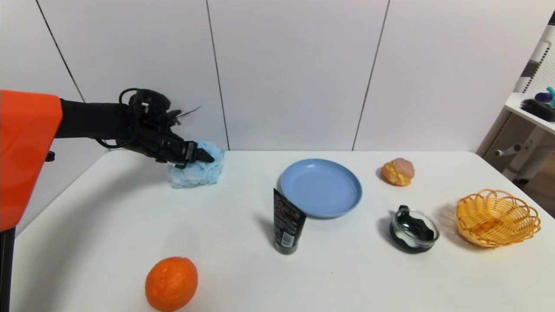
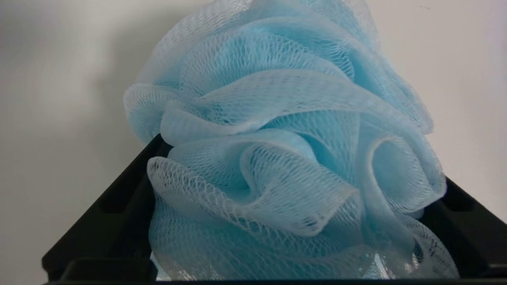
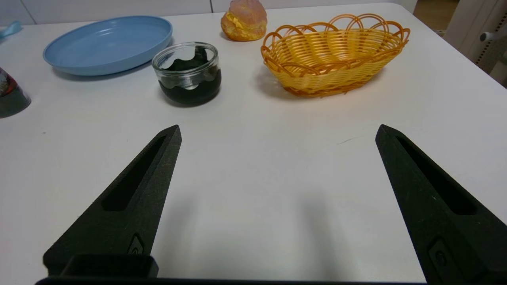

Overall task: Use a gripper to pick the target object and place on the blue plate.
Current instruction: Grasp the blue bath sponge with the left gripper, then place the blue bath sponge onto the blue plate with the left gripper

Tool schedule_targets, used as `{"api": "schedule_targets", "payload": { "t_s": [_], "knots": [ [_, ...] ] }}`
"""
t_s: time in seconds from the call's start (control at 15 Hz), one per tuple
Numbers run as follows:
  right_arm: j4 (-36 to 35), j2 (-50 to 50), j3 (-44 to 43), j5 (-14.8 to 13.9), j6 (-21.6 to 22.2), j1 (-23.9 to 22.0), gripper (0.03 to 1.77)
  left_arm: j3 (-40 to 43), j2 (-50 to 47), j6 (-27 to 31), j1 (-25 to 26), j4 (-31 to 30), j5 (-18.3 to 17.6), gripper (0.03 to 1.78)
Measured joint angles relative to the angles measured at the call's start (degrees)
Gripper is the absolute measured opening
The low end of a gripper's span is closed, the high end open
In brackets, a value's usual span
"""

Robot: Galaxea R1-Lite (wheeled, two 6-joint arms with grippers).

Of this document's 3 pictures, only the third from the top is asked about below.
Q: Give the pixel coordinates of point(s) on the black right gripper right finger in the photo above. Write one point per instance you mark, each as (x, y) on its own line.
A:
(447, 221)

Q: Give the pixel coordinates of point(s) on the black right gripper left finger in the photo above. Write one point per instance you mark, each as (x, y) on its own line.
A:
(130, 213)

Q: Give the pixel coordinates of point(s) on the blue mesh bath loofah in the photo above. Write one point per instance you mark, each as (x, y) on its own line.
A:
(10, 29)

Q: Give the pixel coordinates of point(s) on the blue plastic plate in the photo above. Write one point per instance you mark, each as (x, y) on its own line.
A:
(107, 43)

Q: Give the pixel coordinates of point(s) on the glass jar with black base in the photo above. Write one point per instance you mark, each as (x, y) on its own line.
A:
(190, 89)

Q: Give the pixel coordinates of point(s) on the black squeeze tube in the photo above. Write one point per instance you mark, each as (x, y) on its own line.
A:
(10, 99)

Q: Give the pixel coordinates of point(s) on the yellow woven basket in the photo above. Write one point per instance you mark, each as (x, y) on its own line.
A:
(332, 59)

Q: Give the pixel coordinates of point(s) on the cream puff pastry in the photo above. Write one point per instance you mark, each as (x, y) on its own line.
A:
(243, 21)

